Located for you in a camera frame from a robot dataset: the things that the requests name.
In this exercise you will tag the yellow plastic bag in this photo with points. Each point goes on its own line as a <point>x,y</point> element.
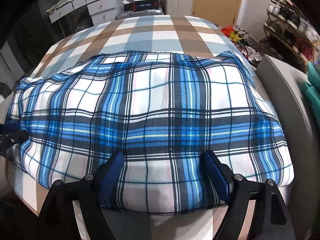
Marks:
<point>236,36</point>

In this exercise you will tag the shoe rack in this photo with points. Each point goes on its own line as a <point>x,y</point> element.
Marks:
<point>295,30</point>

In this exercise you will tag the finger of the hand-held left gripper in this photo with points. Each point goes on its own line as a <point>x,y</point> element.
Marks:
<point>12,136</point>

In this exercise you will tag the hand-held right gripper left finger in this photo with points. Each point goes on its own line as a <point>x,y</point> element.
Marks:
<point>110,180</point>

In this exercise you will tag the red plastic bag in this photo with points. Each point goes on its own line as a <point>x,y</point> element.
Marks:
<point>227,30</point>

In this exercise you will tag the wooden door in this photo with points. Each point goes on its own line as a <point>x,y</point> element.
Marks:
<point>215,0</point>

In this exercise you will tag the white desk with drawers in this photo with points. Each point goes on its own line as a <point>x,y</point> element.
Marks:
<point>100,7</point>

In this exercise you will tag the black case with red trim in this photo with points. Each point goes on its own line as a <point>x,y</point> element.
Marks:
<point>146,4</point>

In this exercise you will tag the grey upholstered sofa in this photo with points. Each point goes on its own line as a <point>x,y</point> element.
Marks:
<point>287,92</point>

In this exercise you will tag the checkered tablecloth table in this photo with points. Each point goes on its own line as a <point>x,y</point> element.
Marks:
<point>162,35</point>

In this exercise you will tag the blue plaid garment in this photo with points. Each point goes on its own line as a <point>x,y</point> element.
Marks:
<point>160,105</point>

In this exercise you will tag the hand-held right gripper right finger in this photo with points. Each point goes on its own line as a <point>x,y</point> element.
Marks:
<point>216,177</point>

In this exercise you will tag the teal cloth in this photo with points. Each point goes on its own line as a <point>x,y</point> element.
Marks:
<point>312,90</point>

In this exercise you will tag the silver suitcase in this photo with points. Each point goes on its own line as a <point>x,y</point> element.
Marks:
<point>145,13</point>

